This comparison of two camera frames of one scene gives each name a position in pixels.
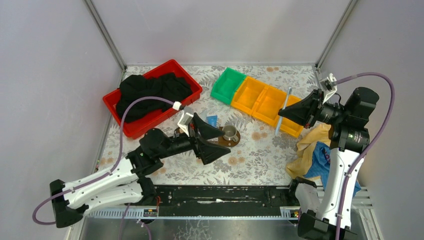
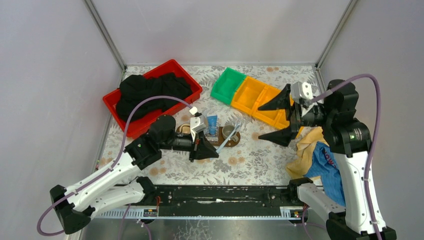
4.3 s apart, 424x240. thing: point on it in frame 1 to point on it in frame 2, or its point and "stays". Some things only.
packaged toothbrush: [289, 90] to [228, 138]
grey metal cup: [230, 132] stays
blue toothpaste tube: [212, 120] stays
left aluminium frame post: [105, 34] stays
